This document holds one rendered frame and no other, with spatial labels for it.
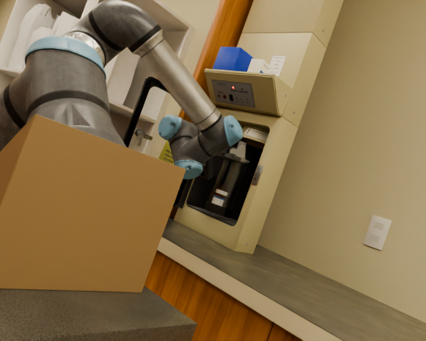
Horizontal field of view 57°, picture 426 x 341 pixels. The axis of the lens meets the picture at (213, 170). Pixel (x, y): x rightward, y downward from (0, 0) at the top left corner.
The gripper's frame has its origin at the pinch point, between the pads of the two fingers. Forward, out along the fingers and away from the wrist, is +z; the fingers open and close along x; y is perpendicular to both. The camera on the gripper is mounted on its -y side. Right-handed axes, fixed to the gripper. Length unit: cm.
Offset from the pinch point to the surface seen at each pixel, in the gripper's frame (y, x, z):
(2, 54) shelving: 23, 210, -22
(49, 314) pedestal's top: -26, -54, -85
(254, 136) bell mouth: 10.0, -3.7, 1.1
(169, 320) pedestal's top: -26, -56, -69
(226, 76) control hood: 26.5, 6.7, -11.4
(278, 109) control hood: 19.5, -14.0, -4.4
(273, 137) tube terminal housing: 10.6, -13.5, -1.4
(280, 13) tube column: 55, 2, 0
